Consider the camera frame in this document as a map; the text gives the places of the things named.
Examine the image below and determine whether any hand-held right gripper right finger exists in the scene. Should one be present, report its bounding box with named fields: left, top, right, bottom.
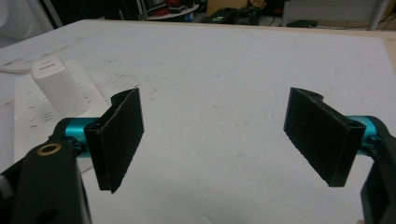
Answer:
left=282, top=87, right=367, bottom=188

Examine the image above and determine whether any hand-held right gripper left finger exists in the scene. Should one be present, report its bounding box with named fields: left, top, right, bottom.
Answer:
left=83, top=88, right=145, bottom=194

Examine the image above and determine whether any white charger plug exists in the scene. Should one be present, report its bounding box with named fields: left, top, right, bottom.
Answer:
left=31, top=55, right=91, bottom=119

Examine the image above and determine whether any white power strip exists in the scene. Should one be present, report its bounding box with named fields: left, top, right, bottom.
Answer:
left=13, top=59, right=110, bottom=174

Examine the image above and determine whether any metal stand pole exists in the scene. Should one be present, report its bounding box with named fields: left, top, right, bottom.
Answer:
left=135, top=0, right=148, bottom=21

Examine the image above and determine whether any red tool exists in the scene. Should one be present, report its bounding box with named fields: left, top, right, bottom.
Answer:
left=151, top=7, right=171, bottom=17

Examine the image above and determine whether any round white stand base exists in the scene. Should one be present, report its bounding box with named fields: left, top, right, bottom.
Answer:
left=145, top=3, right=201, bottom=21

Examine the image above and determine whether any black case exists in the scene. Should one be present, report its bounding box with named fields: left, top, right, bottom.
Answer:
left=203, top=7, right=262, bottom=26

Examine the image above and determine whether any white curtain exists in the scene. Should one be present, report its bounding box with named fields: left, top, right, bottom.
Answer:
left=0, top=0, right=54, bottom=49

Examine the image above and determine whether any white cable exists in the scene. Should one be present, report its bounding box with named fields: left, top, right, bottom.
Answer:
left=0, top=60, right=35, bottom=76

